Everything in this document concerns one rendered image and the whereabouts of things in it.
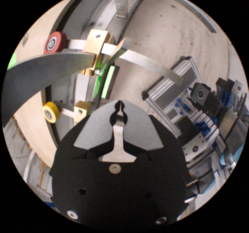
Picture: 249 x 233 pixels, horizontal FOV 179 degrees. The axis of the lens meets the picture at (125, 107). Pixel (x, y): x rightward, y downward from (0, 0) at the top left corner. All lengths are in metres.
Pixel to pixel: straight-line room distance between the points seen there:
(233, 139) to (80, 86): 0.69
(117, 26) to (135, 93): 0.94
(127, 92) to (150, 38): 0.79
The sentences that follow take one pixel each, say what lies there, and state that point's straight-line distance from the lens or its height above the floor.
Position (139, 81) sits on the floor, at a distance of 1.15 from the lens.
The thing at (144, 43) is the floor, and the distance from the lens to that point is 1.15.
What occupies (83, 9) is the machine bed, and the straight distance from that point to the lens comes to 0.52.
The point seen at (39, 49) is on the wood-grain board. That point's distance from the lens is 0.35.
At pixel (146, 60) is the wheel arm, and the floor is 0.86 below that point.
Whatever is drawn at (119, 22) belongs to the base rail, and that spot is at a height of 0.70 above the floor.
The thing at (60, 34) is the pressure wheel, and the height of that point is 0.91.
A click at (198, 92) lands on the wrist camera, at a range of 0.23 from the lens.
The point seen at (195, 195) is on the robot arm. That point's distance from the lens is 0.60.
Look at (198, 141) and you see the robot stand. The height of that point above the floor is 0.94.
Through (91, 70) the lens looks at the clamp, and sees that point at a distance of 0.25.
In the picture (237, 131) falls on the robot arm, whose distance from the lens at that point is 0.25.
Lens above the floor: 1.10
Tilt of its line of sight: 59 degrees down
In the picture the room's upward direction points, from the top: 178 degrees clockwise
